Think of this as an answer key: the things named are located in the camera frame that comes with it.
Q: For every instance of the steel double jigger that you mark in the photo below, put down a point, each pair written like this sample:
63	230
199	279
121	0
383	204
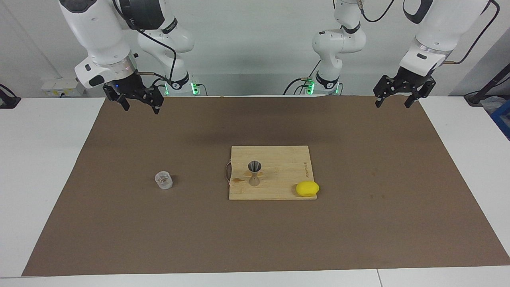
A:
255	167

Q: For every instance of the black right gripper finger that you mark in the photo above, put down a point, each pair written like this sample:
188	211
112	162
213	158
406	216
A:
115	95
155	97

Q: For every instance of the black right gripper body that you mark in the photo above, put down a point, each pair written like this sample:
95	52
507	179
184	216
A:
131	87

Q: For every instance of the yellow lemon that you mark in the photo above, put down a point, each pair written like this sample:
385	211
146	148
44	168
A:
307	188

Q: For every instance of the black stand with pole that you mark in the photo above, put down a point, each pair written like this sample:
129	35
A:
473	99

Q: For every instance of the white power strip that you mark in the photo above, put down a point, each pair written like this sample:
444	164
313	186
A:
59	85

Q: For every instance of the black desk clamp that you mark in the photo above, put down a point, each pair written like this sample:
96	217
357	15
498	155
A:
8	103

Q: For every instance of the brown table mat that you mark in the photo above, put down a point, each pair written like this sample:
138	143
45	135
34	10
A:
239	239

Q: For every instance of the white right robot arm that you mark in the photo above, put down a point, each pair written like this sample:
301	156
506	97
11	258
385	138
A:
99	36

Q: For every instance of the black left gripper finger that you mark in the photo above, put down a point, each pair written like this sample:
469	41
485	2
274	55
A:
384	85
424	91

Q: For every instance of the bamboo cutting board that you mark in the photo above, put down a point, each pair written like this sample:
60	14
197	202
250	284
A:
279	167

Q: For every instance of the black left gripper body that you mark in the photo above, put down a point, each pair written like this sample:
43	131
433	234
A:
412	79

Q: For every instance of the small clear glass cup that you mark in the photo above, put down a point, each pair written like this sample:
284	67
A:
163	181

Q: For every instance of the blue box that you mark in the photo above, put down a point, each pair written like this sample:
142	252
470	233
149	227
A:
503	119

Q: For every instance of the clear plastic bag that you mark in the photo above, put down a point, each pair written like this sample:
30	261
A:
492	104

